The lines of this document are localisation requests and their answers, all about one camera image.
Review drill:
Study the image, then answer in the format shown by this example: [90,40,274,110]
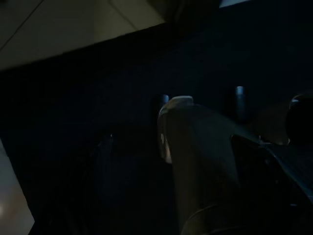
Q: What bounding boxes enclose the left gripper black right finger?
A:
[228,85,313,235]

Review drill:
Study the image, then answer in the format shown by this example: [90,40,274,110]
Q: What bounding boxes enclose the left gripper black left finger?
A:
[80,94,177,235]

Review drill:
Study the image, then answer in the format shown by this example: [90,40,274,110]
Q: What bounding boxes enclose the silver robot leg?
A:
[157,95,291,235]

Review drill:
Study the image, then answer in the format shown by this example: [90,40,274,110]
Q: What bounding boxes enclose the black floor mat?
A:
[0,4,313,235]

